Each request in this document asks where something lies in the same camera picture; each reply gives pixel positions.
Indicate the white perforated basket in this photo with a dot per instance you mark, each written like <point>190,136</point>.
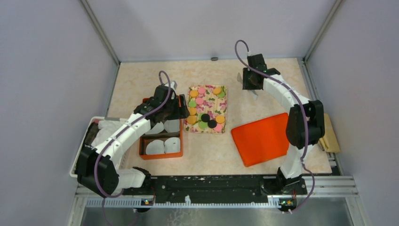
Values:
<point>91,131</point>

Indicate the orange cookie lower left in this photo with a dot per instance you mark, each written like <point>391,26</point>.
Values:
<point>192,119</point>

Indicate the green cookie top right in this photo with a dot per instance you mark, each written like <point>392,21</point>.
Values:
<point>221,94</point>

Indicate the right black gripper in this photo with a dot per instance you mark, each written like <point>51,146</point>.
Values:
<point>246,86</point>

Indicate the white cloth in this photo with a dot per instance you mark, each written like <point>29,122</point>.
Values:
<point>106,129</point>

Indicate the orange cookie box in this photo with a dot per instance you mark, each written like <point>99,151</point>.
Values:
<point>164,140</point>

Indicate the floral tray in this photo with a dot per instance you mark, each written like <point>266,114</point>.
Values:
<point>212,105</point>

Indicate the metal tongs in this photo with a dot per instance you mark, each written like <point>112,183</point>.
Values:
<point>253,93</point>

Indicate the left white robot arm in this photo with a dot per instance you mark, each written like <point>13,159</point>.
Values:
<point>97,167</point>

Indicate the orange cookie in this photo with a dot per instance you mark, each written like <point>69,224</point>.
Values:
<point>194,93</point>
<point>217,90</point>
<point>220,119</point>
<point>192,119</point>

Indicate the green cookie bottom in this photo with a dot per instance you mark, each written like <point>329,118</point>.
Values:
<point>203,125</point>

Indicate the pink cookie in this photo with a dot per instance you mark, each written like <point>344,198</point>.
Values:
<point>199,101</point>
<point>201,90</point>
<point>218,128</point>

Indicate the green cookie left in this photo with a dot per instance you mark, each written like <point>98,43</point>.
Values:
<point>192,104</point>

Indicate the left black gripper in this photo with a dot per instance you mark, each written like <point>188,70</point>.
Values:
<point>182,111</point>

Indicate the tan paper roll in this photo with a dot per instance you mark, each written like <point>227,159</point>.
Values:
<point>328,142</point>

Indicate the pink cookie bottom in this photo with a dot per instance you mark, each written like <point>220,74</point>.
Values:
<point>218,128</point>

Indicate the orange cookie top right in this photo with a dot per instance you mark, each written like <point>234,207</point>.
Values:
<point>217,90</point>

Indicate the orange cookie mid left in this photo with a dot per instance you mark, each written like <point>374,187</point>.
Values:
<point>193,111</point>

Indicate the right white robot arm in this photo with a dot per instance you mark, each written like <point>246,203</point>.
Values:
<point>305,125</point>

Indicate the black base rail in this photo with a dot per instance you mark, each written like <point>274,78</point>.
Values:
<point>216,189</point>

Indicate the orange cookie top left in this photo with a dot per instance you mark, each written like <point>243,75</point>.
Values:
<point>194,93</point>

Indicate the green cookie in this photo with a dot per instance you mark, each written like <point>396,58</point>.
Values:
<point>221,94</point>
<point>192,104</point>
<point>203,125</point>

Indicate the orange box lid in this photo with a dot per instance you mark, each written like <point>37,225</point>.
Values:
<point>261,140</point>

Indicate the black cookie lower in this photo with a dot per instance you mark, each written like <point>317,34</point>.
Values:
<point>212,124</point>

